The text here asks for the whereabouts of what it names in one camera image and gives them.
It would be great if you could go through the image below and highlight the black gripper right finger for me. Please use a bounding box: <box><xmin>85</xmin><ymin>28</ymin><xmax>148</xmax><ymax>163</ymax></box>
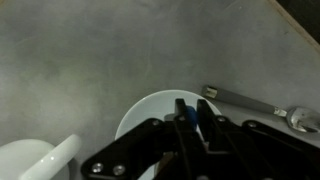
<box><xmin>197</xmin><ymin>99</ymin><xmax>320</xmax><ymax>180</ymax></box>

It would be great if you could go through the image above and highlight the white plate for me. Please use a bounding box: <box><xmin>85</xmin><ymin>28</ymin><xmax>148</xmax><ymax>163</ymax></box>
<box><xmin>114</xmin><ymin>89</ymin><xmax>223</xmax><ymax>180</ymax></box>

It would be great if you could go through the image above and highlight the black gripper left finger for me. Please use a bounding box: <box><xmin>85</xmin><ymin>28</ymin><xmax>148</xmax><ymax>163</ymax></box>
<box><xmin>80</xmin><ymin>98</ymin><xmax>208</xmax><ymax>180</ymax></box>

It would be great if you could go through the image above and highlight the blue mug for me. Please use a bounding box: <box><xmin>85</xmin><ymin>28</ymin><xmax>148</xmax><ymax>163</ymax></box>
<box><xmin>185</xmin><ymin>105</ymin><xmax>201</xmax><ymax>134</ymax></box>

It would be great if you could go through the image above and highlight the white mug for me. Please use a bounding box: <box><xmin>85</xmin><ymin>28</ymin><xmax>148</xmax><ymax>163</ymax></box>
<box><xmin>0</xmin><ymin>133</ymin><xmax>83</xmax><ymax>180</ymax></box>

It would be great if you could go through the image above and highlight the metal spoon with grey handle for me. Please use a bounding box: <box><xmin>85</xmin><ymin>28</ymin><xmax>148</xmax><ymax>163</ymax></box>
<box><xmin>201</xmin><ymin>85</ymin><xmax>320</xmax><ymax>134</ymax></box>

